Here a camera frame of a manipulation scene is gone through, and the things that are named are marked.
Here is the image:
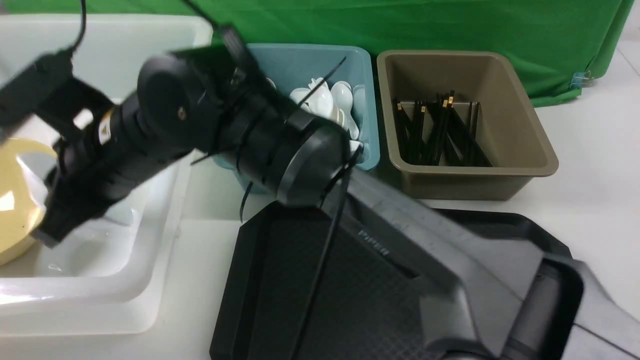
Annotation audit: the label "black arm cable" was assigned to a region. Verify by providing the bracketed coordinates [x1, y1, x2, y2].
[65, 0, 363, 360]

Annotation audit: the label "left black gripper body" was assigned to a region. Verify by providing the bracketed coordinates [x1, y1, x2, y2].
[0, 50, 151, 248]

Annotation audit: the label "black chopsticks in bin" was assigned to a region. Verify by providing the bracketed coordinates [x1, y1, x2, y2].
[392, 90, 493, 167]

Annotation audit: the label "white square dish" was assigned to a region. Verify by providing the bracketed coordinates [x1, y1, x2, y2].
[34, 207, 141, 277]

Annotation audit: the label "brown plastic bin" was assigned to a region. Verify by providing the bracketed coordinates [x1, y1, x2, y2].
[377, 50, 559, 201]

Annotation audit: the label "green backdrop cloth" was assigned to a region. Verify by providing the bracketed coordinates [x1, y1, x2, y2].
[2, 0, 634, 108]

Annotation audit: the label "large white plastic tub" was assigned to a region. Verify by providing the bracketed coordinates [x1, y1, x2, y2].
[0, 14, 212, 338]

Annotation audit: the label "blue binder clip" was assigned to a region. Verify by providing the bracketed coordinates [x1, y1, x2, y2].
[569, 70, 594, 89]

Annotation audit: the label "black serving tray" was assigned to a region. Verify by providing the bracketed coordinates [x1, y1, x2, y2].
[209, 202, 582, 360]

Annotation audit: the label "pile of white spoons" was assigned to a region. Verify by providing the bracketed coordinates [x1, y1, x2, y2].
[289, 77, 370, 163]

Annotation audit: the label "yellow noodle bowl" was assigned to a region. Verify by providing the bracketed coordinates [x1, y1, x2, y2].
[0, 137, 57, 265]

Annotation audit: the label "teal plastic bin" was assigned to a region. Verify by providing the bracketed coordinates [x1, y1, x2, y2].
[212, 43, 381, 196]

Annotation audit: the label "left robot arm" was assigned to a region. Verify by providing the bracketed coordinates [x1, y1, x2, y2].
[1, 43, 639, 360]

